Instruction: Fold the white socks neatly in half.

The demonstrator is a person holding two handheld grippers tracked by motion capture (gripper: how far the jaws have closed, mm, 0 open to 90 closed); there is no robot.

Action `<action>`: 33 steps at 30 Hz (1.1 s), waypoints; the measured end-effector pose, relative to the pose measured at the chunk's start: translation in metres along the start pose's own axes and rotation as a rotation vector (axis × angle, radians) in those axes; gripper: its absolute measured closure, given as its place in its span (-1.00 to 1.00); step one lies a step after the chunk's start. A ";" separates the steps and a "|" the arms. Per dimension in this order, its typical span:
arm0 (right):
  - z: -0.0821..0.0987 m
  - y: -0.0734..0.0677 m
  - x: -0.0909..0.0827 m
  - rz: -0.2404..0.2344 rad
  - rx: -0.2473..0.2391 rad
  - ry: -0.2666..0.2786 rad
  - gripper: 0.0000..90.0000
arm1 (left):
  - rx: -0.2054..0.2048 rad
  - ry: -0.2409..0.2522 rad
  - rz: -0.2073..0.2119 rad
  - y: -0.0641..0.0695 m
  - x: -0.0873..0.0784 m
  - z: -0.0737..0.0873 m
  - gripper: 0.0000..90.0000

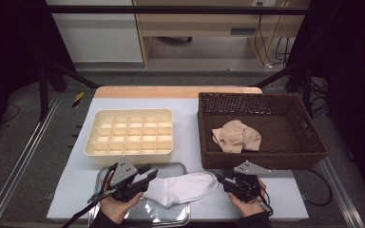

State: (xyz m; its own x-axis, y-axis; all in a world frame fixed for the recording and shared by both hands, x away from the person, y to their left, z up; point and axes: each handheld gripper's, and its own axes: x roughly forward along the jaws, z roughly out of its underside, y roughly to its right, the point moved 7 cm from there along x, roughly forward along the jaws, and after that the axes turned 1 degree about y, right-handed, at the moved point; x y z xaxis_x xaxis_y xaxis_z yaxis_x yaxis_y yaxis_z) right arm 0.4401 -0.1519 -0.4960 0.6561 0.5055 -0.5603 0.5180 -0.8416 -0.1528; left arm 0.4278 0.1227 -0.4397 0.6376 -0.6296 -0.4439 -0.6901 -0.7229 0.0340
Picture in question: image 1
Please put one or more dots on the aluminium rail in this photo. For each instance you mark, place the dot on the aluminium rail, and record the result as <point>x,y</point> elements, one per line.
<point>22,158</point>
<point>339,190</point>

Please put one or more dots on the white sock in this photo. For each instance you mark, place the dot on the white sock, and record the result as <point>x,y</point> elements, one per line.
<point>183,188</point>

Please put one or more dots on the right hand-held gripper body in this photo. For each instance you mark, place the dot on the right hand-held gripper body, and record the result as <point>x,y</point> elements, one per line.
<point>245,186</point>

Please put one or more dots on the wooden desk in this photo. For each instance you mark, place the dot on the wooden desk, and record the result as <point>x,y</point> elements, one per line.
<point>202,23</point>

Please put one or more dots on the black horizontal bar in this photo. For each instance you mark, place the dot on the black horizontal bar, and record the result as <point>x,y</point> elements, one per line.
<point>171,9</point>

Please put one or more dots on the cream divided storage box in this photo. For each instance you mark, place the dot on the cream divided storage box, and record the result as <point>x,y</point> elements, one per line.
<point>158,158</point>

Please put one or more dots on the yellow black striped marker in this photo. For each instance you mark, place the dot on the yellow black striped marker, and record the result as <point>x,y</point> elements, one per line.
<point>78,99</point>

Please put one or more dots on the white cabinet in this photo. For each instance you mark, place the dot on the white cabinet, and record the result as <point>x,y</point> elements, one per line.
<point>98,38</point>

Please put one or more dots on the brown wicker basket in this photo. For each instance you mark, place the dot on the brown wicker basket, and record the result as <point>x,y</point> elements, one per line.
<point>282,133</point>

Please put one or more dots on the black frame strut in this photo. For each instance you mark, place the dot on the black frame strut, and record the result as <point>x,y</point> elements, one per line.
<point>63,72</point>
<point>285,72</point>

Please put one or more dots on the person's left hand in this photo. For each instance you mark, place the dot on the person's left hand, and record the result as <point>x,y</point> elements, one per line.
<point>117,209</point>

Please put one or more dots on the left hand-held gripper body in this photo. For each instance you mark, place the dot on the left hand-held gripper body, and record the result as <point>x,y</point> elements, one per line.
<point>125,183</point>

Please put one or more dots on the clear box lid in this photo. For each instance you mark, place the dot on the clear box lid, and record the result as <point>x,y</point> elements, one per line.
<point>171,215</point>

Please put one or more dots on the black curtain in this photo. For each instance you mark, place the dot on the black curtain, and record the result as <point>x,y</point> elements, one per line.
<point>351,79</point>
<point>9,47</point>

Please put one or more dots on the person's right hand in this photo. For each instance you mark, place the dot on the person's right hand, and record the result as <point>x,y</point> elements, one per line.
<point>247,209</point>

